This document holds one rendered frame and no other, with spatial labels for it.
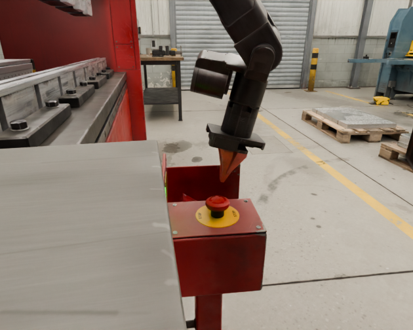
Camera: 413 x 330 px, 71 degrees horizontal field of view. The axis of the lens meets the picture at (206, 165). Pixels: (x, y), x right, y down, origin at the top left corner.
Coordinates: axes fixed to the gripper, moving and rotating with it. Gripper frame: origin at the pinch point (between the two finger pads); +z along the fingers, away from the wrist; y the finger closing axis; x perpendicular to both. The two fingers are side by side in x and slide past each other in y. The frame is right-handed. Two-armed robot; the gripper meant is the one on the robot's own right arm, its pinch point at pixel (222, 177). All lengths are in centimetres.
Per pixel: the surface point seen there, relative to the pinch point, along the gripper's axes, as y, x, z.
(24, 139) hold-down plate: 34.1, 3.5, -1.7
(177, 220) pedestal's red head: 8.1, 10.8, 4.3
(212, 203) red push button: 3.4, 11.1, 0.2
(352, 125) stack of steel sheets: -206, -259, 14
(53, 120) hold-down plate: 35.0, -11.0, -1.1
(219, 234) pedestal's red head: 2.2, 15.1, 2.8
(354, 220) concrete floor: -119, -96, 53
